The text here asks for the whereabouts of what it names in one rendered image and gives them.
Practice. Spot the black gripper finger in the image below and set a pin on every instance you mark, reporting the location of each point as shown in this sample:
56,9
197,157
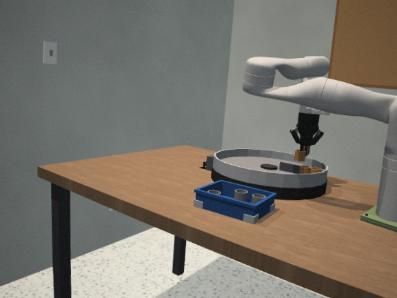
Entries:
311,140
302,142

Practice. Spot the white metal sleeve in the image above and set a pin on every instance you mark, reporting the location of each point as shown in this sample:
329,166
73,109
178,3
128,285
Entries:
257,197
240,195
215,192

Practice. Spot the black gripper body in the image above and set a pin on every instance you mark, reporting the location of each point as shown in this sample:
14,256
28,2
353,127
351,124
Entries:
307,121

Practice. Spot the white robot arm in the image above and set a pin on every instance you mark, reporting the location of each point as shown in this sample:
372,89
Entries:
331,96

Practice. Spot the bronze bushing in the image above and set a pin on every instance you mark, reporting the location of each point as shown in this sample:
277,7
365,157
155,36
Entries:
304,170
314,170
299,155

